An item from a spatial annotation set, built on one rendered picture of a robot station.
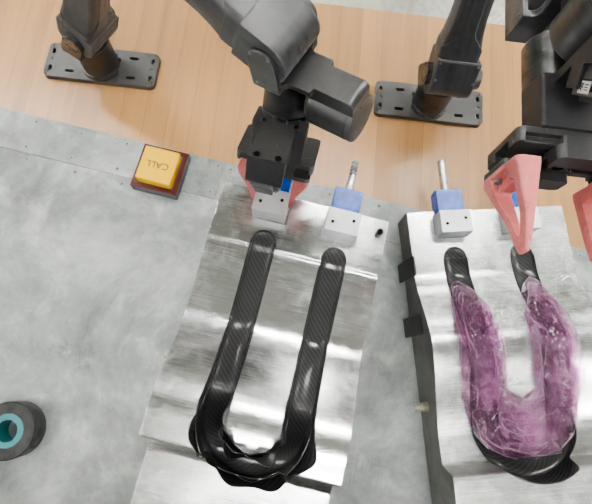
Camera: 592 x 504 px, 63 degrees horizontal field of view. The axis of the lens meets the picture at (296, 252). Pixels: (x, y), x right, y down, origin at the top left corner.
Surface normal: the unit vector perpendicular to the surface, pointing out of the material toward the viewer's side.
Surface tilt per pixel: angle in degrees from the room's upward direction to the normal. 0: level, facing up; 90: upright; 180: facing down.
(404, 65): 0
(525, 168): 23
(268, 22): 16
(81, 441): 0
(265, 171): 62
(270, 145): 28
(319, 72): 10
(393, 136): 0
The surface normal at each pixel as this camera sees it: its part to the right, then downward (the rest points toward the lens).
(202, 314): 0.09, -0.43
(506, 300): 0.01, -0.69
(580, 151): 0.04, -0.23
